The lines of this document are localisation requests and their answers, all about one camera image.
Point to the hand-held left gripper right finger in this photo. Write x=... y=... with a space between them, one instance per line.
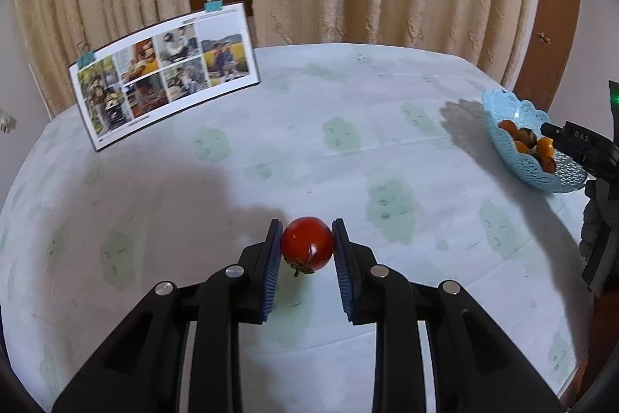
x=342 y=277

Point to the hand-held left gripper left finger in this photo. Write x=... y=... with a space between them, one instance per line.
x=271 y=277

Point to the brown wooden door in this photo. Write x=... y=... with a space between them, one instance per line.
x=556 y=6

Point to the white wall outlet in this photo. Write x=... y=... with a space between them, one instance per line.
x=7 y=121

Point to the photo collage board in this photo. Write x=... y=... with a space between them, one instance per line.
x=164 y=74

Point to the red tomato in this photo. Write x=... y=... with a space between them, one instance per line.
x=307 y=243

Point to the person's right hand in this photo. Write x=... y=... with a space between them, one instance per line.
x=591 y=214

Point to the teal binder clip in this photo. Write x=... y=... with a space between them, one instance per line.
x=213 y=4
x=86 y=57

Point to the dark purple passion fruit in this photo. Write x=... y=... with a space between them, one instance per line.
x=528 y=135

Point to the light blue lattice basket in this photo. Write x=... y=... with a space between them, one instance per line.
x=532 y=173

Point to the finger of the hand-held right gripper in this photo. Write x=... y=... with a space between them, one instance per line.
x=563 y=136

